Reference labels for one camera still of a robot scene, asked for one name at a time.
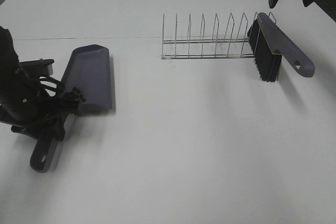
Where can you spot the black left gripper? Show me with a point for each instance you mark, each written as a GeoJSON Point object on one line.
{"type": "Point", "coordinates": [24, 104]}

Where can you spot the pile of coffee beans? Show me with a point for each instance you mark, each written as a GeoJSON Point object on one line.
{"type": "Point", "coordinates": [75, 94]}

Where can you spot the purple plastic dustpan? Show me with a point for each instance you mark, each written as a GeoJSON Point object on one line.
{"type": "Point", "coordinates": [89, 70]}

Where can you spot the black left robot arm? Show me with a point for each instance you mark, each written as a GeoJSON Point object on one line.
{"type": "Point", "coordinates": [8, 51]}

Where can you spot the black cable bundle left arm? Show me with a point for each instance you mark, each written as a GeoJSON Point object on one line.
{"type": "Point", "coordinates": [52, 86]}

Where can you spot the metal wire dish rack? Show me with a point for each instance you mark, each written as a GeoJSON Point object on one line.
{"type": "Point", "coordinates": [182, 38]}

